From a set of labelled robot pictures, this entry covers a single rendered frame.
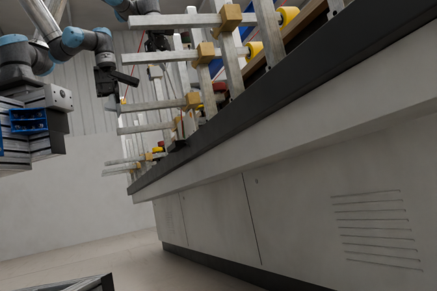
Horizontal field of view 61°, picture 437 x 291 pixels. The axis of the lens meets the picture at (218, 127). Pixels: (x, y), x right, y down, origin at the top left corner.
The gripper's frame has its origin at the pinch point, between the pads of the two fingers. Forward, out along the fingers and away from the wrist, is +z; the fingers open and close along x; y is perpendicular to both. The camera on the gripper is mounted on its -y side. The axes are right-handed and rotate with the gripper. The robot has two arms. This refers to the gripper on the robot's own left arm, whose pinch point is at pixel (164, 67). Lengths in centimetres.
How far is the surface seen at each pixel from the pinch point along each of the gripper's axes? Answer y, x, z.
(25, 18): 683, -134, -399
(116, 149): 700, -305, -96
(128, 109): 4.0, 17.7, 17.0
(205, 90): -24.5, 1.8, 18.9
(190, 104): -6.8, -4.3, 18.7
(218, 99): -9.2, -17.7, 17.2
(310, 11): -72, 0, 13
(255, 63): -37.9, -12.4, 13.3
